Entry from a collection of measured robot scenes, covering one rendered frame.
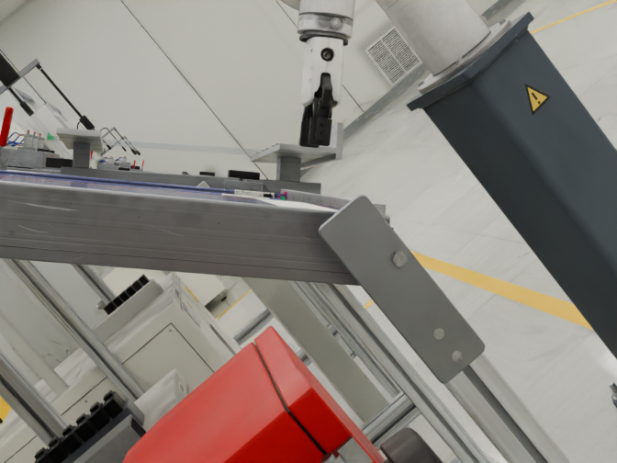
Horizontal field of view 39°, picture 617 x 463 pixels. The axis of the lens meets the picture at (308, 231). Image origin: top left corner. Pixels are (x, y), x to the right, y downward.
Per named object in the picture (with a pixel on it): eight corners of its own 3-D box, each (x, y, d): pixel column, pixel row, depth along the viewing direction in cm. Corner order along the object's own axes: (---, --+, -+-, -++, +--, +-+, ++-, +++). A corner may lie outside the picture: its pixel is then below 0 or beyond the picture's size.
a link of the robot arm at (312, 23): (359, 16, 129) (356, 37, 130) (347, 27, 138) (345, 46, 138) (303, 9, 128) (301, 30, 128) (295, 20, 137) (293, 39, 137)
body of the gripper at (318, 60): (355, 30, 129) (348, 107, 130) (342, 40, 139) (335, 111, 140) (305, 24, 128) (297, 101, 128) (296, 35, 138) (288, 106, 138)
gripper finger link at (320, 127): (337, 99, 127) (332, 145, 127) (332, 101, 130) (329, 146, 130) (315, 97, 126) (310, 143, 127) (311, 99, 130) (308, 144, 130)
